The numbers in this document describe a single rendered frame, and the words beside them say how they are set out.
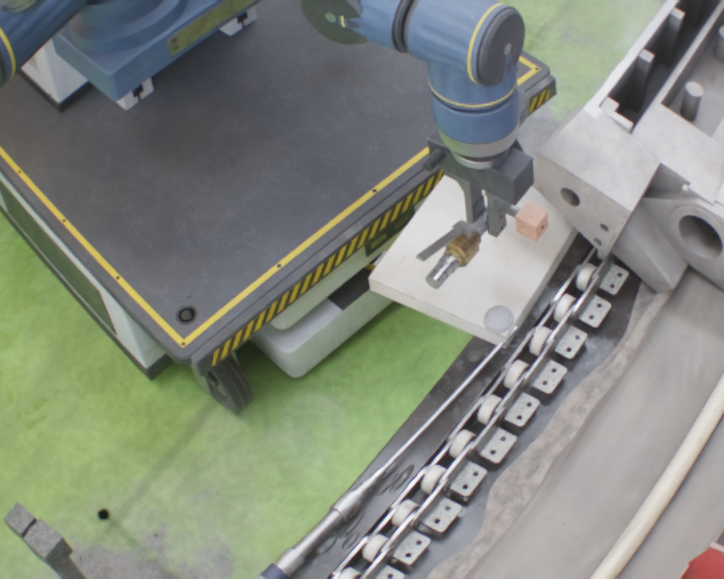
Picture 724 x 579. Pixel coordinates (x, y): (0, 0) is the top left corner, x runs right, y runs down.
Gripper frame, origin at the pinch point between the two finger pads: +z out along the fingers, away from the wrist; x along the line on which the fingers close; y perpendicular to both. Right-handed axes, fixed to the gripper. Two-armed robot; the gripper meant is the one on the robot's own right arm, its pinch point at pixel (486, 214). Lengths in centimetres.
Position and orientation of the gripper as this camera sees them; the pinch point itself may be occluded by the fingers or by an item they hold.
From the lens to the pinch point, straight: 181.5
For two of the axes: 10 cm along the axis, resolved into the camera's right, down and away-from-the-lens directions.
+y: -6.0, 6.8, -4.3
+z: 1.0, 6.0, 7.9
